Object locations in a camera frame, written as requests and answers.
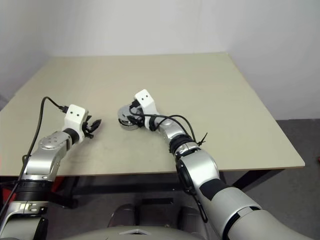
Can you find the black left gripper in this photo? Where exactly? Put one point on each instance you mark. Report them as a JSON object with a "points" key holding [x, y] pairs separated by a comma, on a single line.
{"points": [[87, 122]]}

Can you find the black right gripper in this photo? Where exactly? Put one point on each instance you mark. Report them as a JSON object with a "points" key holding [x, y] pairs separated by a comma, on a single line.
{"points": [[140, 117]]}

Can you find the grey motor lid with circuit board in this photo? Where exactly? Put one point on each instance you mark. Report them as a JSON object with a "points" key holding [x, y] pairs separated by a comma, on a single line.
{"points": [[125, 111]]}

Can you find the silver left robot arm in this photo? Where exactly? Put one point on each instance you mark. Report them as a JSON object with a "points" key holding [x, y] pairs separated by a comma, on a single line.
{"points": [[40, 160]]}

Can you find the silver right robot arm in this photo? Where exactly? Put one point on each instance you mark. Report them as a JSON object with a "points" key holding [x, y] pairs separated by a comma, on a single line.
{"points": [[200, 167]]}

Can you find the silver motor housing with copper windings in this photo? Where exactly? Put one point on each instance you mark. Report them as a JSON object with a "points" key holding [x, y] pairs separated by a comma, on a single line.
{"points": [[127, 126]]}

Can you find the dark rounded shape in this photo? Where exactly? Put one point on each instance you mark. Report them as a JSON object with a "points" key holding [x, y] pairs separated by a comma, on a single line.
{"points": [[122, 215]]}

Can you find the red object under table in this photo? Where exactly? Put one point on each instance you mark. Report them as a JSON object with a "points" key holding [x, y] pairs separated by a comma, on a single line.
{"points": [[6, 195]]}

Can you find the grey robot torso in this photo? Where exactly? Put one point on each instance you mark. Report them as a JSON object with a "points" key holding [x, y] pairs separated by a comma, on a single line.
{"points": [[135, 233]]}

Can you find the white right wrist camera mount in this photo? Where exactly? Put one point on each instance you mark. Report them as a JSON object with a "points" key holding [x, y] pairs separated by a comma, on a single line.
{"points": [[147, 102]]}

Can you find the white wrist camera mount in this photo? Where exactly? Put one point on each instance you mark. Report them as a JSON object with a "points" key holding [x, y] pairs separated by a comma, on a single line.
{"points": [[73, 120], [147, 102]]}

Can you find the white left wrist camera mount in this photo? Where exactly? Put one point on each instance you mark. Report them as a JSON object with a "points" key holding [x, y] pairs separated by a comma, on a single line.
{"points": [[73, 120]]}

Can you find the dark metal table frame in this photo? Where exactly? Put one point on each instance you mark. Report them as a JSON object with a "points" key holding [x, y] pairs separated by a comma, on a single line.
{"points": [[155, 186]]}

